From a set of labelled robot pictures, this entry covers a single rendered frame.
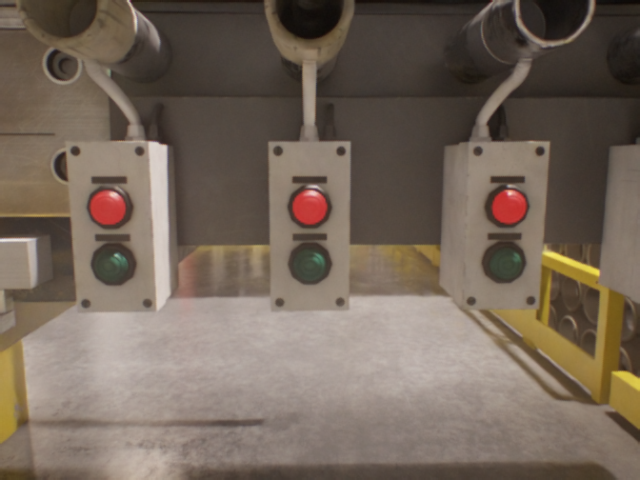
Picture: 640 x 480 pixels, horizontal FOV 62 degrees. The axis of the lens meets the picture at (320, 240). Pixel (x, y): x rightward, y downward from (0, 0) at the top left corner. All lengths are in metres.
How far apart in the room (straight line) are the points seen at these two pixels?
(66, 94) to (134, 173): 0.18
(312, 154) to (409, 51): 0.19
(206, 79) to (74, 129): 0.15
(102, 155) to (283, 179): 0.15
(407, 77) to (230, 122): 0.19
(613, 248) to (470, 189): 0.19
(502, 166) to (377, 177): 0.13
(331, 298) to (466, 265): 0.12
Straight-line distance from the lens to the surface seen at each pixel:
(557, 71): 0.64
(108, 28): 0.44
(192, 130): 0.56
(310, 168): 0.46
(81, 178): 0.50
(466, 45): 0.53
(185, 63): 0.60
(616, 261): 0.62
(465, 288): 0.50
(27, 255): 0.57
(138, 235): 0.49
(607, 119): 0.63
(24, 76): 0.66
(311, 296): 0.48
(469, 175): 0.48
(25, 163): 0.66
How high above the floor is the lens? 0.75
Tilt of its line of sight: 9 degrees down
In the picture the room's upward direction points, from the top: straight up
